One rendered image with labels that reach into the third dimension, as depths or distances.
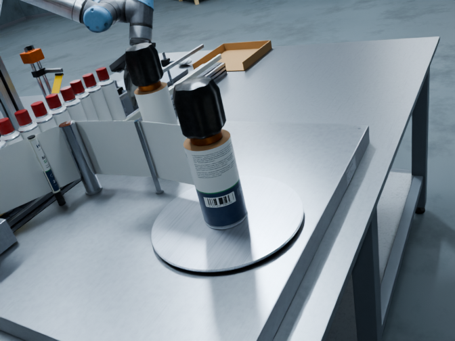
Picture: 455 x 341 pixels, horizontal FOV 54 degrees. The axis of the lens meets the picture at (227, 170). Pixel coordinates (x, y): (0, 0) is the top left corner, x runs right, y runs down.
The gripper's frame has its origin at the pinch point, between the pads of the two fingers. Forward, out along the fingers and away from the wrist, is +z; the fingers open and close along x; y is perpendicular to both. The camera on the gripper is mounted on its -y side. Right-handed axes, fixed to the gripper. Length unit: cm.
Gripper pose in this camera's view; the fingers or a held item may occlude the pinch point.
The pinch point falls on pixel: (133, 102)
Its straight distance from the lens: 154.9
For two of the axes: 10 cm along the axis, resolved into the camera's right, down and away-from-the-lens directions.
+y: 8.6, 0.8, -5.0
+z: -0.6, 10.0, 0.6
